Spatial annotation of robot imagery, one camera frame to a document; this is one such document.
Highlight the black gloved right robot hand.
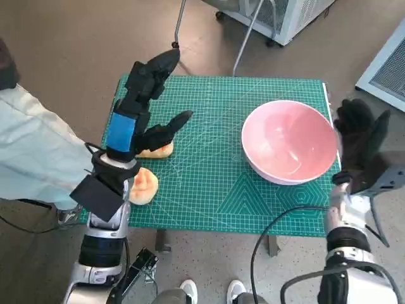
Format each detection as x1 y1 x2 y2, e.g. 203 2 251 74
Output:
332 98 392 194

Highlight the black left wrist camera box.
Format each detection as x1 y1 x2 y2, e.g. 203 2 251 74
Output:
69 175 126 222

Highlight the green cutting mat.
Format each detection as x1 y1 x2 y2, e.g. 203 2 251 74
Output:
77 74 342 238

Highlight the black metal frame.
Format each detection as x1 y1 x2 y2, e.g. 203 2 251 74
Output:
116 246 159 304

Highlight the white vented cabinet on castors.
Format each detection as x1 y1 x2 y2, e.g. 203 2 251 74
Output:
216 0 336 47

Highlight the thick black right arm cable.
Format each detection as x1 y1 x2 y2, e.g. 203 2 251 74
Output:
280 269 333 304

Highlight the thin black floor cable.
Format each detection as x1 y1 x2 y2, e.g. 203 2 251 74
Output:
0 215 80 235

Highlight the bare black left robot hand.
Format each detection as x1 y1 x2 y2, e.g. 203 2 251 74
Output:
104 49 194 162

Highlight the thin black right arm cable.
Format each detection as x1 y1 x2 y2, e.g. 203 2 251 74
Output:
249 205 332 304

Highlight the black table leg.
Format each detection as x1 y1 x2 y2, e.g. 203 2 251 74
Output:
268 234 279 257
155 229 171 253

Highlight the grey metal-legged chair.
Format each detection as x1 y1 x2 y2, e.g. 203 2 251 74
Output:
170 0 284 77

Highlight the person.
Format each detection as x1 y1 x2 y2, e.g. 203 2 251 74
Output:
154 278 270 304
0 37 96 212

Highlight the pink bowl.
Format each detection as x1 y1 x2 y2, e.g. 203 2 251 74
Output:
241 99 339 186

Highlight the round toy bread bun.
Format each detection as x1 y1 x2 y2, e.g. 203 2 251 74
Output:
128 167 159 206

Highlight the white framed vent panel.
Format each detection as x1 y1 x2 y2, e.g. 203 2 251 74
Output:
354 18 405 113

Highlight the long striped toy bread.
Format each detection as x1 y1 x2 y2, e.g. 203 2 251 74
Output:
135 142 174 159

